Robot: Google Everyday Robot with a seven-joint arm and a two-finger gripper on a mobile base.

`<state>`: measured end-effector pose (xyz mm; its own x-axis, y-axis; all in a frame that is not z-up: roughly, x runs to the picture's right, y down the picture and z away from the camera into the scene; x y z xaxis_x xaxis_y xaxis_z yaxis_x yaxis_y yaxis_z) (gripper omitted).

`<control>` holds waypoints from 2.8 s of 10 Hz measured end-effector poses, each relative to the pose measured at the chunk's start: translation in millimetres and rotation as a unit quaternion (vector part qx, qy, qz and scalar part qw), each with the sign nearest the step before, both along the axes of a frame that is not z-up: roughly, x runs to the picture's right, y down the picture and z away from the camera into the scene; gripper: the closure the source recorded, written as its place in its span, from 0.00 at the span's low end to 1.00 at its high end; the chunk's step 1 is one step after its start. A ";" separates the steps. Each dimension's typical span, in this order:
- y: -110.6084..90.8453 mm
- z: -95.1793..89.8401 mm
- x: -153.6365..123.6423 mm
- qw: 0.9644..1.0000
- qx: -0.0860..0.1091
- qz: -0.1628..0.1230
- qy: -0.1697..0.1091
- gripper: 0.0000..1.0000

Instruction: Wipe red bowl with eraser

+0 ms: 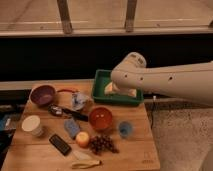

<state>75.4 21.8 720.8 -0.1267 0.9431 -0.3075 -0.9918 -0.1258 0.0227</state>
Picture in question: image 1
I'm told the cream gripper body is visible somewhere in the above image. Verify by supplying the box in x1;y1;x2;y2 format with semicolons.
104;82;137;97

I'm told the red bowl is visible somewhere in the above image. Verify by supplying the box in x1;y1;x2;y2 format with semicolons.
89;107;113;131

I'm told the black eraser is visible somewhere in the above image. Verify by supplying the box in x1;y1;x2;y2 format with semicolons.
49;134;71;156

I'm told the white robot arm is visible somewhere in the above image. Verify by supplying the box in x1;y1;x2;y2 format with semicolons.
104;52;213;106

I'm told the purple bowl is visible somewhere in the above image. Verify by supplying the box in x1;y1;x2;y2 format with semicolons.
30;85;56;107

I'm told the green tray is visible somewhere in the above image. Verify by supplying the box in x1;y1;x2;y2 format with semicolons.
91;69;144;106

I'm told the blue cup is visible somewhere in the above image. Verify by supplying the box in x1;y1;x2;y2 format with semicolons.
118;121;133;138

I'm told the red chili pepper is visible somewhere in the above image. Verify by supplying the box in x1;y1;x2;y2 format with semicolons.
57;88;78;93

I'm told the blue sponge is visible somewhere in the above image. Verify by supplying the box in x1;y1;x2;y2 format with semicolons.
64;119;80;139

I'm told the bunch of grapes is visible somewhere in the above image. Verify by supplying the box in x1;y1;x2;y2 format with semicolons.
89;135;119;155

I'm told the apple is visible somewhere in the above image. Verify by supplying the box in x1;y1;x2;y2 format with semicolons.
76;131;90;148

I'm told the clear plastic piece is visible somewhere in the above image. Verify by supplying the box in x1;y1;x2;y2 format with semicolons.
73;150;90;160

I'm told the white cup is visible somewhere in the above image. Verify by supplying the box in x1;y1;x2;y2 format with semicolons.
21;115;43;137

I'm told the black handled tool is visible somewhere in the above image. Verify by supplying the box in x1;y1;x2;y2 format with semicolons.
48;105;88;122

